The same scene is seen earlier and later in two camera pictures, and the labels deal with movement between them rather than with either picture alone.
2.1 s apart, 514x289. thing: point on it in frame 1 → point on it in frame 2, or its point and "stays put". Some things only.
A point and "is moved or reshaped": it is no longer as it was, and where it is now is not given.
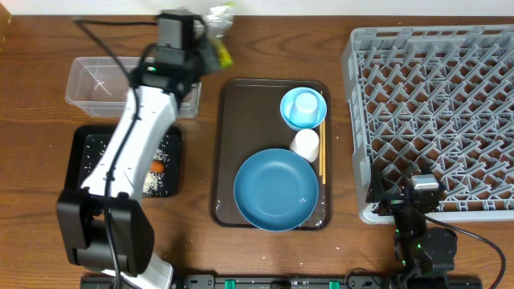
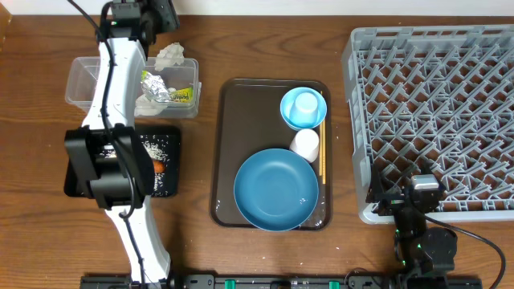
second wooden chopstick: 324,152 stays put
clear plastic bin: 97,87 stays put
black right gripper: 391,201 stays put
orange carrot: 157,166 stays put
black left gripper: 210,48 → 172,19
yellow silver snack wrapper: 219,21 is moved or reshaped
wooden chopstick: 320,147 stays put
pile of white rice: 154,184 is moved or reshaped
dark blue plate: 275,189 stays put
